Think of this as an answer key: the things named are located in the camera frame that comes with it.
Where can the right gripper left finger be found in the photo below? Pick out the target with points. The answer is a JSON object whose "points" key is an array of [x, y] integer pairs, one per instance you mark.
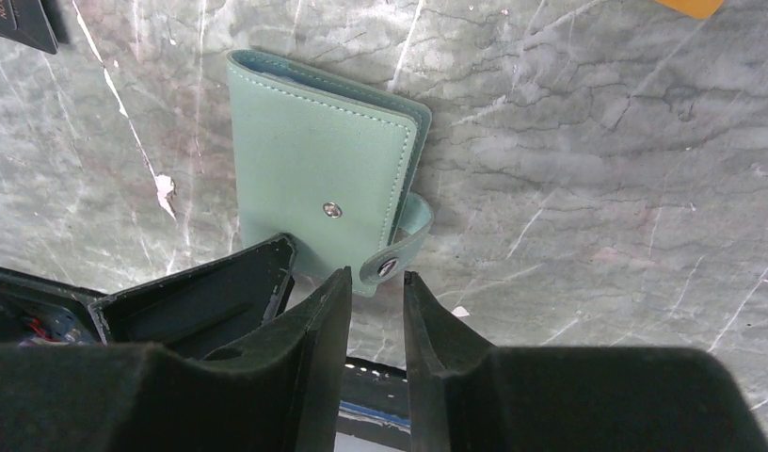
{"points": [[275, 389]]}

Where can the black VIP card stack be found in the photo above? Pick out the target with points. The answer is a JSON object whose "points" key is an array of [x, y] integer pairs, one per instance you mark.
{"points": [[38, 24]]}

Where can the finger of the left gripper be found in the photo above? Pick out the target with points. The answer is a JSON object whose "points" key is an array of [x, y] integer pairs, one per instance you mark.
{"points": [[199, 310]]}

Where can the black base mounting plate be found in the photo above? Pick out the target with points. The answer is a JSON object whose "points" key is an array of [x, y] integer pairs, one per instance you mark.
{"points": [[373, 413]]}

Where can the orange card stack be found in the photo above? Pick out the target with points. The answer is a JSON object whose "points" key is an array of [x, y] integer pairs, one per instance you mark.
{"points": [[698, 9]]}

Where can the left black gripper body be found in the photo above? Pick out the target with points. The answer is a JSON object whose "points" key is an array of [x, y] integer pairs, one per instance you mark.
{"points": [[55, 312]]}

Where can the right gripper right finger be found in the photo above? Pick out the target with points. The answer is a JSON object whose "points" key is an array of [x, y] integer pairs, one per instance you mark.
{"points": [[467, 394]]}

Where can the green card holder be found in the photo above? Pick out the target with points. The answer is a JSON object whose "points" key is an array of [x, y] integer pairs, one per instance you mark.
{"points": [[330, 162]]}

